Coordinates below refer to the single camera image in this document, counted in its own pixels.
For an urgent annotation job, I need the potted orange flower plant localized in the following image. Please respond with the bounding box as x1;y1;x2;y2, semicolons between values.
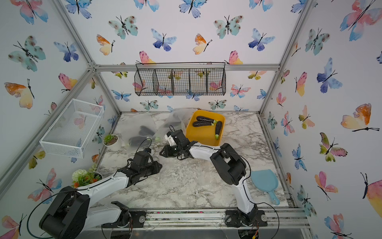
72;164;102;188

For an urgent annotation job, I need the eggplant in tray middle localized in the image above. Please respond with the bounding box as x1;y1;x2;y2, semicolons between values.
215;121;223;140

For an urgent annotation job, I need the clear zip-top bag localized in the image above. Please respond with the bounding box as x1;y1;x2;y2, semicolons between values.
154;108;196;139
118;113;157;148

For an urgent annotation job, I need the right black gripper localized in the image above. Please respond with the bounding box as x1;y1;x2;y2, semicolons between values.
156;144;182;157

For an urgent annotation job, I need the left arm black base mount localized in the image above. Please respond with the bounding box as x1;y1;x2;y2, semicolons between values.
111;201;147;229

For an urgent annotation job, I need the black wire wall basket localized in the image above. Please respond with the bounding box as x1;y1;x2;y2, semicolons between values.
133;62;226;97

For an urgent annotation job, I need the light blue plastic scoop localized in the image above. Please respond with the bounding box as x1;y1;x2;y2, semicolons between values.
251;169;280;205

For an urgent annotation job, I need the eggplant at tray back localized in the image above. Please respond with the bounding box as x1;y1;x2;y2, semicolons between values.
197;116;217;124

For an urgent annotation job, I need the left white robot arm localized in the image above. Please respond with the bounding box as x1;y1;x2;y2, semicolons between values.
39;150;162;239

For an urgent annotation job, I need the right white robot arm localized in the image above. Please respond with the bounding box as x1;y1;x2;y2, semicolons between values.
160;130;264;218

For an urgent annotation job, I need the yellow plastic tray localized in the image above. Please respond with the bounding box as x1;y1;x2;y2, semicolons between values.
186;110;226;146

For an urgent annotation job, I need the aluminium front rail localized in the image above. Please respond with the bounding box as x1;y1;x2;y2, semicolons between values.
59;208;311;231

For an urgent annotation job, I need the dark purple eggplant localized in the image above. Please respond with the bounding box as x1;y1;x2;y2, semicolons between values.
128;126;157;146

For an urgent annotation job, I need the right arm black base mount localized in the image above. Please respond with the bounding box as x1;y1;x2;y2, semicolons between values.
224;208;268;228

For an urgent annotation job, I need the small white potted succulent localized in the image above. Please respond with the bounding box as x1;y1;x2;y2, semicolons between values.
103;134;121;151

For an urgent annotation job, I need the white mesh wall basket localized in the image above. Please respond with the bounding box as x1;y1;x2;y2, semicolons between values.
39;99;104;158

